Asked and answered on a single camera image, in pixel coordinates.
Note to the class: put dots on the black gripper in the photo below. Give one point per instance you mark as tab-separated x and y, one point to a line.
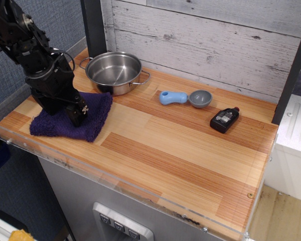
51	80

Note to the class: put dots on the purple cloth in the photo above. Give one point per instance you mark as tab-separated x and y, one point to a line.
60	125

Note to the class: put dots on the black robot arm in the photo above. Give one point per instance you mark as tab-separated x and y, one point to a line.
19	35

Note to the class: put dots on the stainless steel pot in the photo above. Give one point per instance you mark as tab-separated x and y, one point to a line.
117	73

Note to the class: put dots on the grey metal cabinet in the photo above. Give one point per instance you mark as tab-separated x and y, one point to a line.
175	201

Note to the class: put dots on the silver dispenser button panel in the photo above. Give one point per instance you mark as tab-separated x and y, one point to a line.
121	223

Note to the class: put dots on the yellow black object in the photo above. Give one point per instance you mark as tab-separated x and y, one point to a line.
20	235

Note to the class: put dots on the blue grey measuring scoop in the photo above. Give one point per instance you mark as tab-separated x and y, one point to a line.
197	99

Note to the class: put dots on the small black bottle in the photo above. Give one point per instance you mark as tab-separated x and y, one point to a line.
224	119

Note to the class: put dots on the white ribbed box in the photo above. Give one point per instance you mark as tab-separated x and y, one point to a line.
283	172

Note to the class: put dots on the clear acrylic guard rail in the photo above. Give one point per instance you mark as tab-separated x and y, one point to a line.
195	152

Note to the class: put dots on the dark grey left post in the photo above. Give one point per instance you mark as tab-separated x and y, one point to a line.
94	27

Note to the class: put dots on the dark grey post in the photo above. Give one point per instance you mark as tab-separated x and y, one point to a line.
288	87
94	27

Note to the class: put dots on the dark grey right post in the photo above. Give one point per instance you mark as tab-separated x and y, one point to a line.
288	87

